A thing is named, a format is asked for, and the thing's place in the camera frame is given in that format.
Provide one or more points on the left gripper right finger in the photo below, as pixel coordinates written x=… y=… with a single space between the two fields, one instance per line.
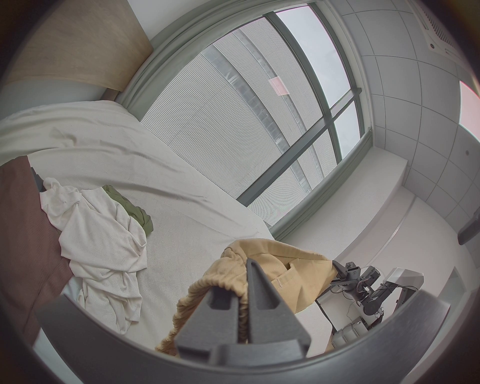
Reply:
x=270 y=322

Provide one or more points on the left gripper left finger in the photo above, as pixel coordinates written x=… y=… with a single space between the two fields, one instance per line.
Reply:
x=210 y=326

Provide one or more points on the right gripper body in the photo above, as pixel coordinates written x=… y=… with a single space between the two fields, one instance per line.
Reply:
x=345 y=285

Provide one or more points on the tan shorts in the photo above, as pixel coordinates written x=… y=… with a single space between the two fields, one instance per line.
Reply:
x=300 y=273

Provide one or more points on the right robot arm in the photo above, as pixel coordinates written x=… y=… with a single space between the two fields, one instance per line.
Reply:
x=405 y=278

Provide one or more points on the bed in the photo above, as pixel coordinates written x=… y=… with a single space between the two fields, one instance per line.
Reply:
x=168 y=210

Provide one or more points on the green garment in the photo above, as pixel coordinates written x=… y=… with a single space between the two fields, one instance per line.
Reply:
x=140 y=219

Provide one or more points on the cream garment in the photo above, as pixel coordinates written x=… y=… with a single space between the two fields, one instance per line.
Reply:
x=101 y=240

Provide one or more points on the brown garment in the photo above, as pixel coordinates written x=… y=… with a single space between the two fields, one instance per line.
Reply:
x=22 y=243

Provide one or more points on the window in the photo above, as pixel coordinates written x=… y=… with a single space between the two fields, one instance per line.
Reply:
x=225 y=112

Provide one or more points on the ceiling light panel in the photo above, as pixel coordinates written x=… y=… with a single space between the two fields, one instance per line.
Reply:
x=470 y=108

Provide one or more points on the white ceiling air vent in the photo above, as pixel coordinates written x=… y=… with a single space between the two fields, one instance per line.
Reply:
x=442 y=26

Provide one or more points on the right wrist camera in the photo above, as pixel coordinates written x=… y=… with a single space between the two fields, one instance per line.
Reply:
x=352 y=270

